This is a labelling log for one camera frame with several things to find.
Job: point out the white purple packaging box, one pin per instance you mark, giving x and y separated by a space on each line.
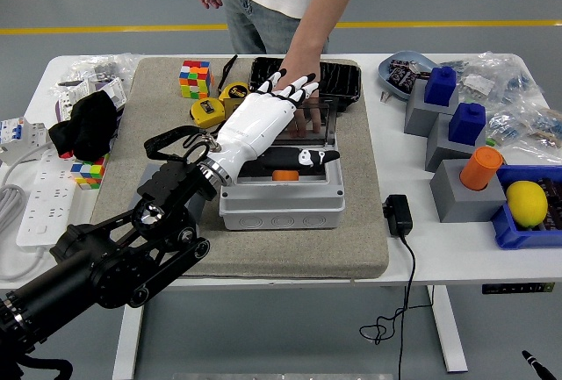
112 90

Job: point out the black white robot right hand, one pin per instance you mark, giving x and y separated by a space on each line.
538 367

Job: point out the large colourful puzzle cube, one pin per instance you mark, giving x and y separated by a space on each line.
195 79

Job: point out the person's left forearm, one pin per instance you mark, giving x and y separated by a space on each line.
320 20

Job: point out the white breaker in bag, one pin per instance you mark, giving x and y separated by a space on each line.
66 101

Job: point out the transparent hinged box lid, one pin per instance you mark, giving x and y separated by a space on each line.
331 125

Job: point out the small metal clip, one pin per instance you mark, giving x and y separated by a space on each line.
385 97

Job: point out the grey electrical enclosure box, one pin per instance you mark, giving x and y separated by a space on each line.
285 209

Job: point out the small colourful puzzle cube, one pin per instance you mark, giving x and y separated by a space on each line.
88 174

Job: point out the black plastic tray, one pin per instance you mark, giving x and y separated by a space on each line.
342 81

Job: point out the clear plastic bag of parts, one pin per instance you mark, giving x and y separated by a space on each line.
101 68

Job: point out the black cloth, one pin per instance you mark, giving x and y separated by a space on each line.
88 125

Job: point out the orange cylinder battery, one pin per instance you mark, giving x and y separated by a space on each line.
285 175
480 169

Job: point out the clear bag of blue parts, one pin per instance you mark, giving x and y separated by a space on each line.
496 77
531 130

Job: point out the yellow lemon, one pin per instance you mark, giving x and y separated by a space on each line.
527 204

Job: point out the white table leg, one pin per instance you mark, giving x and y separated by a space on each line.
450 331
129 345

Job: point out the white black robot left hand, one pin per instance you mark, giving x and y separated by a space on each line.
259 121

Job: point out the yellow tape measure photo label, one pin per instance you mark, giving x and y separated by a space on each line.
206 112

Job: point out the dark snack packets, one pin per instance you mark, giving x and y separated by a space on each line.
401 75

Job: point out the person's left hand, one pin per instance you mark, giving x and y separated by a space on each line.
303 66

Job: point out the white blue circuit breaker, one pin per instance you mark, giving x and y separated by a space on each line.
17 132

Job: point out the yellow tape measure black label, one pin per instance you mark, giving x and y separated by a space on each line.
232 90

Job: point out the blue plastic block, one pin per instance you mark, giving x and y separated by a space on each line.
441 88
466 127

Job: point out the blue plastic bin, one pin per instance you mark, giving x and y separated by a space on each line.
509 235

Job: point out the black power adapter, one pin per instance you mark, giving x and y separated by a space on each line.
399 217

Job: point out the pale blue bowl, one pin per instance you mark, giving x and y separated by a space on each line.
388 83

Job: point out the white power strip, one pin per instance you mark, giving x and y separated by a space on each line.
44 204

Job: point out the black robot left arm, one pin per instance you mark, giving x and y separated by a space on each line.
110 266

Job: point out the grey holder block with hole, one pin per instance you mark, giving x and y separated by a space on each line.
148 174

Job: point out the grey-brown fabric mat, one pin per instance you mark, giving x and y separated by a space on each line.
285 253

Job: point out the black table control panel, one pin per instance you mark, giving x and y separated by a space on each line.
518 288

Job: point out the dark packets in bin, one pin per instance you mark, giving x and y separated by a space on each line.
554 204

